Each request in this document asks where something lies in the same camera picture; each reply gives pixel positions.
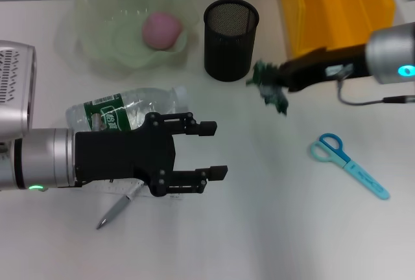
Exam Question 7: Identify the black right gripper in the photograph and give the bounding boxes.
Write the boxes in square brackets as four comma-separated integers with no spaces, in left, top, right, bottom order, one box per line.
[278,43,374,93]

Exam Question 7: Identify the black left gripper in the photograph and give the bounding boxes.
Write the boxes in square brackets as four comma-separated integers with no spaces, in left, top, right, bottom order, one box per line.
[74,111,228,198]

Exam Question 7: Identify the green plastic wrapper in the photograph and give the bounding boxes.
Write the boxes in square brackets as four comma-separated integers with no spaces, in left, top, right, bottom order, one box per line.
[246,60,290,115]

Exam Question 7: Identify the blue scissors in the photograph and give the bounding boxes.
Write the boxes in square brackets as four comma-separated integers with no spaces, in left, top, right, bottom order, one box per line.
[310,133,390,200]

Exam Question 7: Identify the clear water bottle green label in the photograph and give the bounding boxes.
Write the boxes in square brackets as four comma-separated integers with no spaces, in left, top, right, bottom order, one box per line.
[65,86,189,134]

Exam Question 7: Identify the black mesh pen holder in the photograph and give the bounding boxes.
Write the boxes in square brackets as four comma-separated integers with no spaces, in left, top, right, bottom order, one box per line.
[203,0,260,82]

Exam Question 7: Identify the transparent plastic ruler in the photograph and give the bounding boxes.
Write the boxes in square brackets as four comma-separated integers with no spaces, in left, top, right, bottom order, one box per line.
[86,179,182,200]

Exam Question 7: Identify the silver pen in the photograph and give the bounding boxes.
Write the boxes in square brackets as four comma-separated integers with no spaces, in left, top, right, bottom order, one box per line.
[95,181,143,231]

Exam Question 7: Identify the green translucent fruit bowl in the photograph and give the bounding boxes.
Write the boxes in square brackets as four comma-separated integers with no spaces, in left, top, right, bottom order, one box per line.
[56,0,200,80]

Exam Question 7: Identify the yellow plastic bin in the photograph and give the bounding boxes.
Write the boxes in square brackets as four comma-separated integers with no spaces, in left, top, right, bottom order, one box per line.
[280,0,397,58]

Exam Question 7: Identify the grey right gripper cable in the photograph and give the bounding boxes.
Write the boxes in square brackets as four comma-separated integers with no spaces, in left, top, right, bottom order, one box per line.
[335,72,415,106]

